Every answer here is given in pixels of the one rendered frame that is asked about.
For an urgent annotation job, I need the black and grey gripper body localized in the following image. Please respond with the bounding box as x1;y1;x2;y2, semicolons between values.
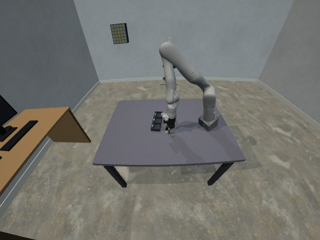
161;111;176;129

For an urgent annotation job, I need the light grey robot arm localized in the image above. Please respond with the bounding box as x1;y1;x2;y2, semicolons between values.
159;42;216;122

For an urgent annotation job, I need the dark grey rack of bins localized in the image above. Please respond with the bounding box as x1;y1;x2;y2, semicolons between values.
150;111;163;132

